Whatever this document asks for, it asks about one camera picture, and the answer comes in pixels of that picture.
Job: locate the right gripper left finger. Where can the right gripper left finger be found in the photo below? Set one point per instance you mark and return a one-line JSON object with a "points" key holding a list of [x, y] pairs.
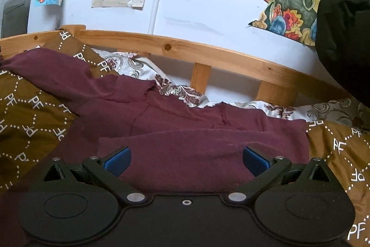
{"points": [[105, 172]]}

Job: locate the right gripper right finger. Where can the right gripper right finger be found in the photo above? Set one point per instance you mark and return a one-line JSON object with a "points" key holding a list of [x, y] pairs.
{"points": [[268, 171]]}

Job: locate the maroon long-sleeve sweater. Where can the maroon long-sleeve sweater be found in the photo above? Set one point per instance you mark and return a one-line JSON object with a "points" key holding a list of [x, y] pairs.
{"points": [[174, 148]]}

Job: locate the brown patterned PF duvet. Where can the brown patterned PF duvet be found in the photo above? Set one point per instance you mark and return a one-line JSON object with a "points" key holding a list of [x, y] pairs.
{"points": [[34, 122]]}

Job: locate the floral white bed sheet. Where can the floral white bed sheet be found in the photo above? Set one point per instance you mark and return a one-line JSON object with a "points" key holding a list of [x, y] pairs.
{"points": [[347, 112]]}

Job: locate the black hanging garment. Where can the black hanging garment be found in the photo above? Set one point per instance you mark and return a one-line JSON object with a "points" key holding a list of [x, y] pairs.
{"points": [[342, 44]]}

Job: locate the wooden bed rail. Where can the wooden bed rail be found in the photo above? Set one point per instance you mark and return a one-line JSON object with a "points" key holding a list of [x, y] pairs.
{"points": [[279, 85]]}

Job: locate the dark wall panel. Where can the dark wall panel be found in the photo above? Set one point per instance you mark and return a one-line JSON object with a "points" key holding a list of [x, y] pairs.
{"points": [[15, 18]]}

